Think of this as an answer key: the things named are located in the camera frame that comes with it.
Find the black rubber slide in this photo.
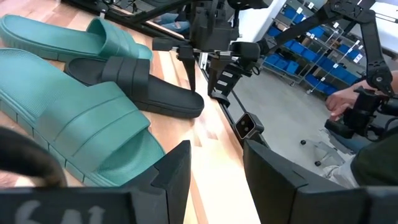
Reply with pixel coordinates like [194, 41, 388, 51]
[64, 55, 205, 119]
[0, 126, 68, 189]

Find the teal rubber slide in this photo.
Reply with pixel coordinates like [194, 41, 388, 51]
[0, 48, 166, 187]
[0, 14, 153, 63]

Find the grey chair base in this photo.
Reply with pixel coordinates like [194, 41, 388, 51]
[299, 138, 346, 168]

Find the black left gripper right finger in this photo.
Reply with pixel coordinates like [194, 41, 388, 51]
[243, 139, 369, 224]

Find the person's hand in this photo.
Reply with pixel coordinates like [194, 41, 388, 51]
[325, 80, 368, 121]

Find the person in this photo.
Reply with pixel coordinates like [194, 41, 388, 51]
[323, 70, 398, 189]
[152, 12, 191, 35]

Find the small black stereo camera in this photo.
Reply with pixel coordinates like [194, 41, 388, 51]
[234, 112, 265, 140]

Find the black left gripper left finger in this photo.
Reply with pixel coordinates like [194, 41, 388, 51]
[123, 139, 192, 224]

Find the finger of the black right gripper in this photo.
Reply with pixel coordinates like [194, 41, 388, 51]
[206, 57, 253, 109]
[177, 45, 197, 93]

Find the metal rack with blue bins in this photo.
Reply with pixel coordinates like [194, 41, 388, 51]
[261, 0, 368, 96]

